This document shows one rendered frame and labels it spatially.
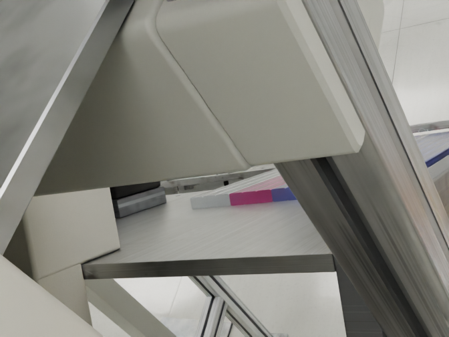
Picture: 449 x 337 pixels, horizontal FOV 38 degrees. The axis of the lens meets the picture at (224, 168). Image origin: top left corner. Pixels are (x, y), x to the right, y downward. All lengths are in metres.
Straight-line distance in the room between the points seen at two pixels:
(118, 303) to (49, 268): 1.25
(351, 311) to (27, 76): 0.22
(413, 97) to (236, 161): 1.96
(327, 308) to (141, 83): 1.61
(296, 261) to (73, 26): 0.20
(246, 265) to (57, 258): 0.12
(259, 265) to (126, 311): 1.33
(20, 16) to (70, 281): 0.23
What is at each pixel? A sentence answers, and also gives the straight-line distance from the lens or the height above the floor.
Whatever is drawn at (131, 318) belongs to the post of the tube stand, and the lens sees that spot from 1.70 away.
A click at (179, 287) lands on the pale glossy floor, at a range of 2.07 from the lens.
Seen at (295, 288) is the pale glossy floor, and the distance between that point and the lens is 1.87.
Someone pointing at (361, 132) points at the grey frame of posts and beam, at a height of 1.32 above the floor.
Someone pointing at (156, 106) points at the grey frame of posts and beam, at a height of 1.35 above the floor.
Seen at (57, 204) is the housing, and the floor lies 1.24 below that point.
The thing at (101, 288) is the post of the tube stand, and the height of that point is 0.43.
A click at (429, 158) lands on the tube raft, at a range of 0.63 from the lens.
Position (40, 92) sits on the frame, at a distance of 0.18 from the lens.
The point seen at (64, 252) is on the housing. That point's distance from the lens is 0.42.
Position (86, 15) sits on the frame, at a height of 1.39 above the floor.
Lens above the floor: 1.46
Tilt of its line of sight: 40 degrees down
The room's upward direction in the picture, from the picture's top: 36 degrees counter-clockwise
